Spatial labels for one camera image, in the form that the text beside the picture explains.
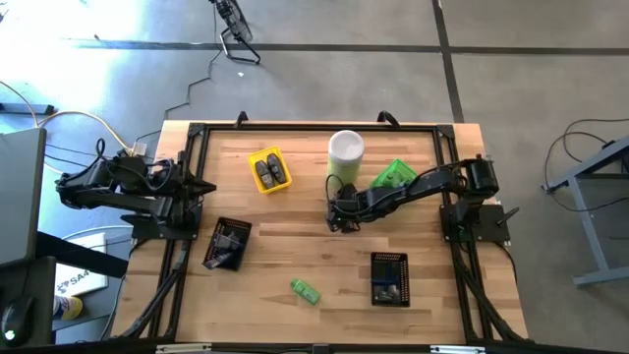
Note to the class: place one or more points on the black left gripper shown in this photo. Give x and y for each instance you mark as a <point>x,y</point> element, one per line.
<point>183,193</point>

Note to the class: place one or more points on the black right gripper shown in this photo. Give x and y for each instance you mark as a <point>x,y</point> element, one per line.
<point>355,210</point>

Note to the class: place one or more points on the navy blue toiletry tube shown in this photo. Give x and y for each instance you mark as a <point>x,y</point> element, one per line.
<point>216,261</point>
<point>227,242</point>

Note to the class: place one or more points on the grey deodorant stick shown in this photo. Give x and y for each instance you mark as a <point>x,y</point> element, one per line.
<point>264,175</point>
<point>276,168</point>

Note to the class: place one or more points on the green plastic travel bottle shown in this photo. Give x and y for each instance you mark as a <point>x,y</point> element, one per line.
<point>304,291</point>
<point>391,178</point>

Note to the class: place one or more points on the blue disposable razor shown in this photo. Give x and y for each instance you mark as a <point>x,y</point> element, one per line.
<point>393,282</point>
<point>382,285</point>

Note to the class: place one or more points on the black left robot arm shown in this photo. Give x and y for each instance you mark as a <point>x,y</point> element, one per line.
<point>98,196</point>

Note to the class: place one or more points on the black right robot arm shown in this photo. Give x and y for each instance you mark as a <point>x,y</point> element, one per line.
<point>417,187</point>

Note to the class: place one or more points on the yellow plastic basket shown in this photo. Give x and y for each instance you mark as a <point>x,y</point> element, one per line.
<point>255,167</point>

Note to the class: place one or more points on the black plastic basket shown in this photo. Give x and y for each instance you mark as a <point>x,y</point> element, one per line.
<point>241,231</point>
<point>404,280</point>

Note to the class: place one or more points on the green disinfecting wipes canister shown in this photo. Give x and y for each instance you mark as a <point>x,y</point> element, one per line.
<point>345,152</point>

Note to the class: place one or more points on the white power strip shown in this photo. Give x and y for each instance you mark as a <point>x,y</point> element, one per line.
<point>139,148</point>

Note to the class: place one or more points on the green plastic basket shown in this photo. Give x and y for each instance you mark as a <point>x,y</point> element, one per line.
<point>395,173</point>

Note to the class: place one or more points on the black side desk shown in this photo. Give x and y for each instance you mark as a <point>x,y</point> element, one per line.
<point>83,255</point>

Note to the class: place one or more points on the white printed box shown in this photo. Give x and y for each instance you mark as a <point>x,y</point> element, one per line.
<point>81,277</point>

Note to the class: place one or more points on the white aluminium strut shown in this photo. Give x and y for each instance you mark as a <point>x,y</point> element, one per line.
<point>183,348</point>

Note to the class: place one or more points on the silver aluminium strut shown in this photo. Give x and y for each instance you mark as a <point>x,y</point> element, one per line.
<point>457,349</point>

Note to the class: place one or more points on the yellow and blue can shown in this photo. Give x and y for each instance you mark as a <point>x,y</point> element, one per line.
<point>69,308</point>

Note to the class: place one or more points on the black floor bar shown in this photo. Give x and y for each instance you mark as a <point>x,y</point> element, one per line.
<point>27,108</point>

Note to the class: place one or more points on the black computer mouse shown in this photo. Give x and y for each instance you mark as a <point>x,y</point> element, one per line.
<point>17,319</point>

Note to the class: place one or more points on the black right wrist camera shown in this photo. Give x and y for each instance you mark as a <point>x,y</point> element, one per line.
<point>349,192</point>

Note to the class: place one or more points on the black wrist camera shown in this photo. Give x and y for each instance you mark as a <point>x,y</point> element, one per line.
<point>349,192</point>
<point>159,174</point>

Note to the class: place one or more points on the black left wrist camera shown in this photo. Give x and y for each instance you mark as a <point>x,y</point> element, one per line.
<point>159,174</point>

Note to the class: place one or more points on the black table-level camera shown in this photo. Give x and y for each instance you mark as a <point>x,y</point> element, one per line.
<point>320,349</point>

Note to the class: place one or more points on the grey metal desk frame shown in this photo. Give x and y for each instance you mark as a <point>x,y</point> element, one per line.
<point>585,221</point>

